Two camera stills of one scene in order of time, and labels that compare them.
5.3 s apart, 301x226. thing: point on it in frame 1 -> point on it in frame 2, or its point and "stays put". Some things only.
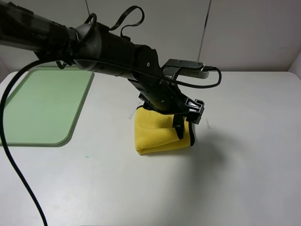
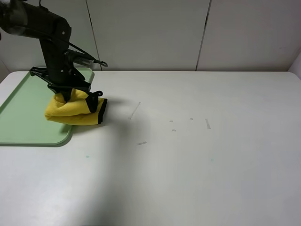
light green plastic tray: (43, 109) stays put
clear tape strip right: (208, 125) stays put
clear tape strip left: (130, 117) stays put
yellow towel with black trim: (154, 132) -> (75, 110)
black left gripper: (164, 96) -> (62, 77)
